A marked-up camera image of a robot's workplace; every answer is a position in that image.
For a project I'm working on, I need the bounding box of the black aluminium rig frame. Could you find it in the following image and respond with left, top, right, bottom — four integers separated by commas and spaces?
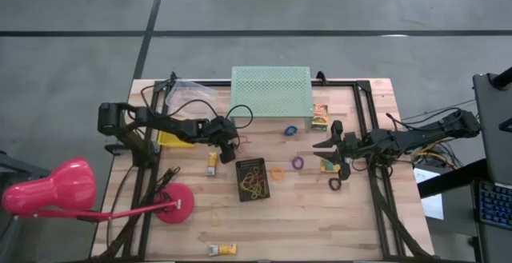
90, 70, 439, 263

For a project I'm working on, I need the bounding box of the yellow slotted plastic basket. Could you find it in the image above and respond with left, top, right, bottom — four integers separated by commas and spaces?
157, 129, 197, 149

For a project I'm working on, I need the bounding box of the yellow rubber band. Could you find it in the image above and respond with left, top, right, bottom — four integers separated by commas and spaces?
209, 198, 226, 228
239, 167, 259, 194
246, 178, 267, 199
247, 166, 267, 192

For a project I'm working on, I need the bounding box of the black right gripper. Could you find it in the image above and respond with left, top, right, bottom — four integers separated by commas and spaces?
313, 120, 360, 181

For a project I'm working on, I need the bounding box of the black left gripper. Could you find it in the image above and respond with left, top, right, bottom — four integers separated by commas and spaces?
210, 115, 242, 165

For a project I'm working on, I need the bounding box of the blue backlit keyboard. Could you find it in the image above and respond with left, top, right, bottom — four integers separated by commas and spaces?
478, 181, 512, 231

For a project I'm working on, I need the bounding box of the black lamp cord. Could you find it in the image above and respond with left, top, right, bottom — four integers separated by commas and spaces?
104, 165, 182, 256

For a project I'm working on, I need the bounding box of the clear plastic container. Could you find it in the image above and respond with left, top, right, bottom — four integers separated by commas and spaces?
165, 79, 219, 120

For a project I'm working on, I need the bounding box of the yellow card pack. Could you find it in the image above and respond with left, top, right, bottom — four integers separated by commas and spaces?
319, 157, 341, 173

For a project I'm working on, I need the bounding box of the black slotted plastic basket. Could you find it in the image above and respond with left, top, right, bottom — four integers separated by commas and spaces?
234, 157, 271, 203

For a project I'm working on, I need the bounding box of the white paper sheet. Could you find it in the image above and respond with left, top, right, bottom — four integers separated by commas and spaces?
413, 166, 445, 221

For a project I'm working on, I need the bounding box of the red desk lamp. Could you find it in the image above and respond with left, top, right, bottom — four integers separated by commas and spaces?
1, 157, 196, 225

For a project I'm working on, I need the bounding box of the yellow green crayon box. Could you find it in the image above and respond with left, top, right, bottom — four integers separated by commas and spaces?
311, 103, 330, 132

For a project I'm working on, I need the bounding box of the dark side desk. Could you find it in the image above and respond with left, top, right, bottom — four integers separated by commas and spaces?
418, 157, 512, 263

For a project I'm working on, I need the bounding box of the green perforated metal shelf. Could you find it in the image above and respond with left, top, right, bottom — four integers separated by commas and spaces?
230, 66, 314, 133

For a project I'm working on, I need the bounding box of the yellow floor cable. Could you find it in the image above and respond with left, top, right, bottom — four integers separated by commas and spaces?
414, 138, 449, 164

